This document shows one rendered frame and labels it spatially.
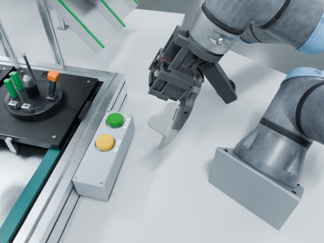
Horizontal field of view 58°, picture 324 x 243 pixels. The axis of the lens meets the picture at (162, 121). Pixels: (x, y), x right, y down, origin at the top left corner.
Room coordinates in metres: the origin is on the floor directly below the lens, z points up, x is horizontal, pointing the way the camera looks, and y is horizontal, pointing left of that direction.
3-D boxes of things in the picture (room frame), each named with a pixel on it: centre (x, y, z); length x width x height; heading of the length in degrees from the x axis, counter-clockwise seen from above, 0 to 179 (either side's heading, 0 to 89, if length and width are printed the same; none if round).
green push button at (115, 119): (0.48, 0.11, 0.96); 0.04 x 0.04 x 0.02
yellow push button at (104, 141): (0.41, 0.13, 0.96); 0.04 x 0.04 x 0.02
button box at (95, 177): (0.41, 0.13, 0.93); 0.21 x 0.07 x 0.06; 167
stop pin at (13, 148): (0.42, 0.35, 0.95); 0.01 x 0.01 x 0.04; 77
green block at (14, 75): (0.57, 0.36, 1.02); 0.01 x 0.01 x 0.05; 77
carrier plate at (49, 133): (0.54, 0.32, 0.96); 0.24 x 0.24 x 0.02; 77
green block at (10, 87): (0.54, 0.36, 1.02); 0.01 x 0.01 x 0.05; 77
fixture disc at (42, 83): (0.54, 0.32, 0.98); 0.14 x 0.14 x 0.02
